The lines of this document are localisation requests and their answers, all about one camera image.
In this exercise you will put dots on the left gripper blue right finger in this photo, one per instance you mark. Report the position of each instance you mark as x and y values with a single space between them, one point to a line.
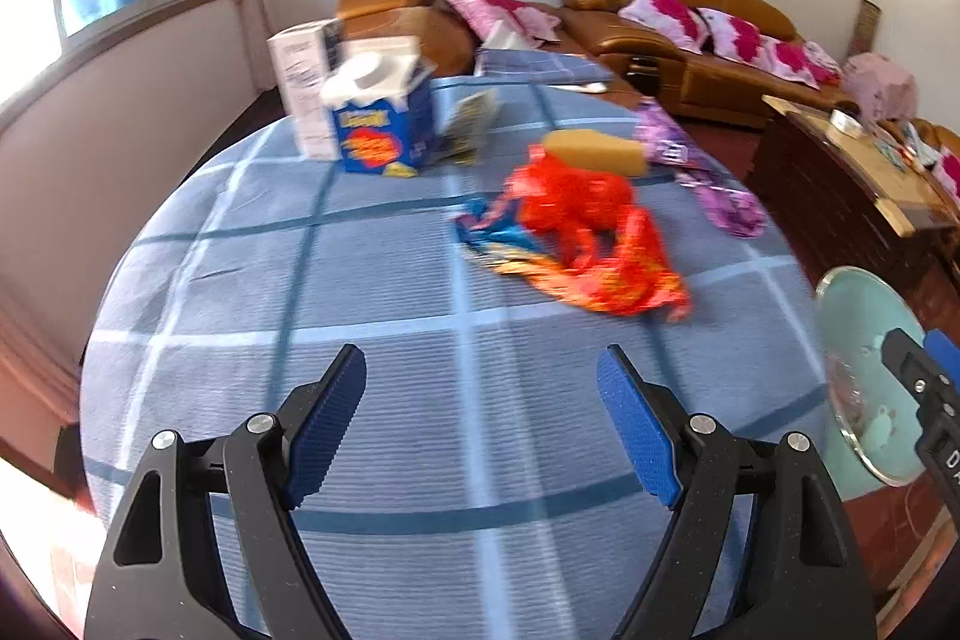
644 428

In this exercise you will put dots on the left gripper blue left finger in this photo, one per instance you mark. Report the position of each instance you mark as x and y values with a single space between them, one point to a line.
315 420

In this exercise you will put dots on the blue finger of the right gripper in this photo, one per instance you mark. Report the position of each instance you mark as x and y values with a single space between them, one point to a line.
945 352

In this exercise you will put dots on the red plastic bag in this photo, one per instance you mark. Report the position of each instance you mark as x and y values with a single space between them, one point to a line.
569 207

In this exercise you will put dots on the blue orange snack wrapper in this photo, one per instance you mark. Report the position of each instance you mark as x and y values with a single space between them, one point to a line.
490 233

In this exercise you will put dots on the purple foil wrapper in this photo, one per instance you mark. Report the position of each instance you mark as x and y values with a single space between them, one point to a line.
726 205

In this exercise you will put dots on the yellow sponge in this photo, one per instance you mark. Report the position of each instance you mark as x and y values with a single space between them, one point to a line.
592 150

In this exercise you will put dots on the teal enamel trash bucket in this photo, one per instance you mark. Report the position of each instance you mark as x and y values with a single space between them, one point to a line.
870 443

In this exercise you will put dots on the red patterned foil bag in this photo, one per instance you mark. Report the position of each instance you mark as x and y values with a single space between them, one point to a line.
634 279

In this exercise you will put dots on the dark wood coffee table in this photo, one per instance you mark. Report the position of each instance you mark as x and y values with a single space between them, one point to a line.
840 202

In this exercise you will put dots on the orange leather armchair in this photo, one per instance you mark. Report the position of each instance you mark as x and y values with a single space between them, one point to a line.
924 143

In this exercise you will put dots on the white tissue box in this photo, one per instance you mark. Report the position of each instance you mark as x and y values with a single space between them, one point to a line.
846 124

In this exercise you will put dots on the pink covered cabinet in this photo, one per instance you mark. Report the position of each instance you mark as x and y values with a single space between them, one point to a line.
881 88

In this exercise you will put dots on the pink floral cushion right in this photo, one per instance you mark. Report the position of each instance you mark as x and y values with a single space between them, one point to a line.
803 62

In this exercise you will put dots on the pink floral cushion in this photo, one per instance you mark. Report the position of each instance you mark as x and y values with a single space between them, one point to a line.
671 18
803 62
736 40

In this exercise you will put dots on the dark foil packet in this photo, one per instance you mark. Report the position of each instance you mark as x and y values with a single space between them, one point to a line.
465 133

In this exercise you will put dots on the blue milk carton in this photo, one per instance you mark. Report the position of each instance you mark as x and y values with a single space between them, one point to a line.
380 100

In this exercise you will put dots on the rolled brown mat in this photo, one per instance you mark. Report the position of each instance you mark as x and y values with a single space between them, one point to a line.
865 28

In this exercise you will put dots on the white paper box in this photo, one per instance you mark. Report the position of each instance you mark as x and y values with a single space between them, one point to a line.
303 57

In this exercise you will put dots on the pink floral cushion middle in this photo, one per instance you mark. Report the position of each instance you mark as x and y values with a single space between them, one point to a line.
736 40

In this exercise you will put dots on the folded blue plaid cloth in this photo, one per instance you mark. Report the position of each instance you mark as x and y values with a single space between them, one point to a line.
537 66

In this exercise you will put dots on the pink floral cushion left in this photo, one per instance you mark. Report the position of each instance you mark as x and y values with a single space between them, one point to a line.
671 18

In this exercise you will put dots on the orange leather chaise sofa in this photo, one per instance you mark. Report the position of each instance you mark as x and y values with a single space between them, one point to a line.
445 38

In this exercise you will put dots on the pink cushion on chaise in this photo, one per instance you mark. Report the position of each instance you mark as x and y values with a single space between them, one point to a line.
533 23

